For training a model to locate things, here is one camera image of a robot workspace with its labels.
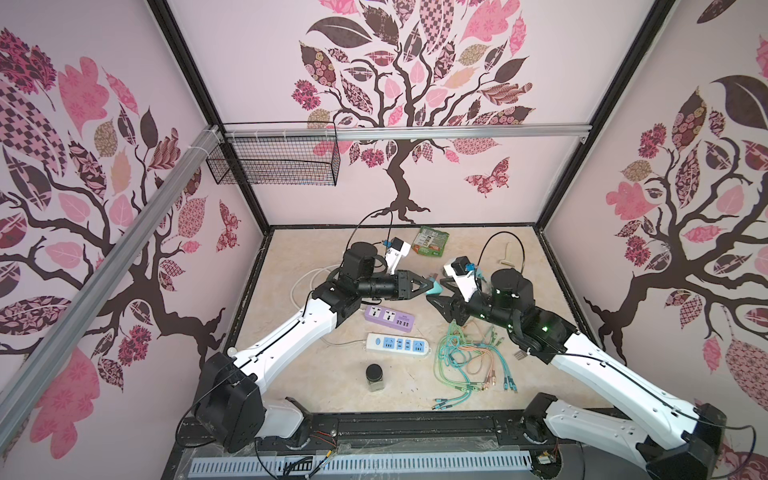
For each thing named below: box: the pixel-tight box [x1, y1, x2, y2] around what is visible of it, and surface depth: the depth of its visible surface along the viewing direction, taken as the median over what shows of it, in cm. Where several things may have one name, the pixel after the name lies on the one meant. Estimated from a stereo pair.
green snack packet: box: [412, 226, 450, 257], surface depth 116 cm
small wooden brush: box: [500, 242, 515, 267], surface depth 114 cm
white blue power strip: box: [366, 333, 432, 357], surface depth 88 cm
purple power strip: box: [364, 305, 416, 333], surface depth 94 cm
